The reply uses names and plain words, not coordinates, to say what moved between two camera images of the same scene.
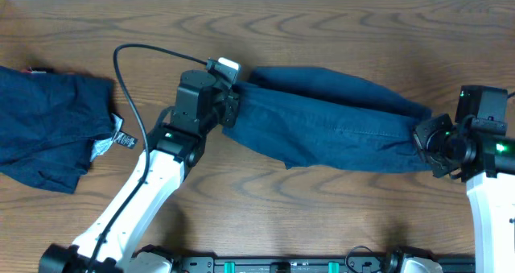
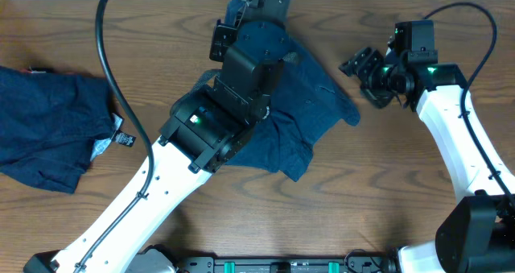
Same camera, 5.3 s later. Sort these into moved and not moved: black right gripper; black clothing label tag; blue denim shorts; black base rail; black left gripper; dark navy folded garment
Moved: black left gripper; blue denim shorts; black right gripper
Not moved: black clothing label tag; black base rail; dark navy folded garment
